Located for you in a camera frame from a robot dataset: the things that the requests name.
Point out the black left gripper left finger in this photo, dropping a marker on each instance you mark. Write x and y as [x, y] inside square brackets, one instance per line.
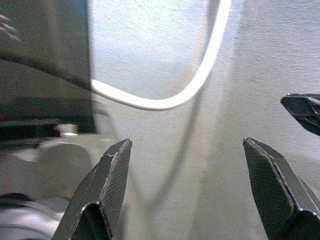
[105, 190]

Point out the grey washing machine body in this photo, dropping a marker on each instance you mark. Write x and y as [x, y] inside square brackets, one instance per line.
[50, 162]

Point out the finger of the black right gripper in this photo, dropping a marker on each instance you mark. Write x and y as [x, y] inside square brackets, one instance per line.
[303, 110]

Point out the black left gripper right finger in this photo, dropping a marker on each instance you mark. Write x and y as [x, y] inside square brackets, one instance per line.
[272, 190]

